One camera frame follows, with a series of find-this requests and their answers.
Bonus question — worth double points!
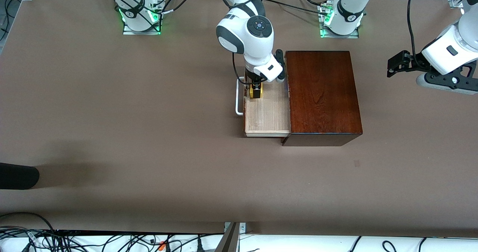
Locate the tangled black cables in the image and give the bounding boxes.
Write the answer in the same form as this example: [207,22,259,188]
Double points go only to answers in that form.
[0,228,224,252]

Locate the dark wooden cabinet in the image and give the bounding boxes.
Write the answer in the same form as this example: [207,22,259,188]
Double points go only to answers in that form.
[281,50,363,147]

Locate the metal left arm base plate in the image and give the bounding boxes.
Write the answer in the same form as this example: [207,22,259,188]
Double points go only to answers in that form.
[319,25,360,39]

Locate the aluminium frame post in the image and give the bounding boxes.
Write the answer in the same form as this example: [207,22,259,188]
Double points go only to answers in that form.
[215,222,247,252]

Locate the black ribbed cylinder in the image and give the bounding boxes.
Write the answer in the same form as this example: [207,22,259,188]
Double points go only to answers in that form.
[0,162,40,190]

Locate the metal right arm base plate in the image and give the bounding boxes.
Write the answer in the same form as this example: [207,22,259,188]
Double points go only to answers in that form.
[122,21,162,35]

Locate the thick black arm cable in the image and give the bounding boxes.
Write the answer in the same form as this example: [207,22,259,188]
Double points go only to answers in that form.
[232,52,254,85]

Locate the black looped cable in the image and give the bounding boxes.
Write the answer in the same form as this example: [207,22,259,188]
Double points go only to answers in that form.
[0,212,56,233]

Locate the wooden drawer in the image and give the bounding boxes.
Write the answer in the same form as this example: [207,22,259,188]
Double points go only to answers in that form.
[243,77,292,138]

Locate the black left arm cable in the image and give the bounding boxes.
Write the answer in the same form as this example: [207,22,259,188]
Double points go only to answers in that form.
[407,0,420,64]

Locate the black cable on table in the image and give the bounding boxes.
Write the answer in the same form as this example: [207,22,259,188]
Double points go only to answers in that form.
[260,0,323,15]

